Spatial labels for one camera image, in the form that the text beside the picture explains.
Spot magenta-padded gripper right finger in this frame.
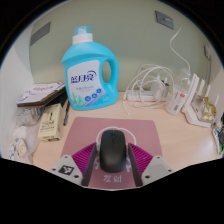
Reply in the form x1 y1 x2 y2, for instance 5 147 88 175
127 143 175 188

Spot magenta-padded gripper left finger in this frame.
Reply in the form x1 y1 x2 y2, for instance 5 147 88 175
49 142 99 188

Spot black computer mouse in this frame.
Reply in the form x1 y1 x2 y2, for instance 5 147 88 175
99 129 128 174

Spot pink printed mouse pad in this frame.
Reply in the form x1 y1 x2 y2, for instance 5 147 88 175
59 116 164 191

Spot black pen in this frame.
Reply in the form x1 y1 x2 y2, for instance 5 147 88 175
63 99 72 127

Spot pale yellow box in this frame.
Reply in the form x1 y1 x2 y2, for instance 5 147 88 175
37 102 63 143

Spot white blue packet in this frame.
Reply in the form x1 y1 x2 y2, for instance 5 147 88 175
13 136 29 158

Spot white power strip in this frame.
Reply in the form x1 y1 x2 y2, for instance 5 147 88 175
123 89 174 103

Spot clear plastic bags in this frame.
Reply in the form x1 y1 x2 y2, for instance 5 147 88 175
8 106 43 164

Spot clear plastic bottle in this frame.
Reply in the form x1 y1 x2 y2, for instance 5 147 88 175
166 68 191 116

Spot white router with antennas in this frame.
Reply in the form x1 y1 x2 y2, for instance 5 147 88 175
181 73 221 128

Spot dark book with white cover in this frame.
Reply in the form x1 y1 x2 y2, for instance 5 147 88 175
16 81 67 108

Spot blue detergent bottle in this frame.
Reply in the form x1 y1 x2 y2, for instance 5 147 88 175
60 25 120 112

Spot coiled white cable bundle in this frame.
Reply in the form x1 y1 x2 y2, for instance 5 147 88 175
122 63 176 114

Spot white wall socket cable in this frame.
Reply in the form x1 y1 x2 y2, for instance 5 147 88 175
169 26 192 73

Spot white wall charger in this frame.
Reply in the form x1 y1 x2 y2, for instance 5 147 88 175
203 44 213 61

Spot wide grey wall plate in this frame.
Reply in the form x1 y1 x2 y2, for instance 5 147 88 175
29 21 52 47

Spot square grey wall socket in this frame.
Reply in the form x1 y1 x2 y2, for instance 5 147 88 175
154 10 175 30

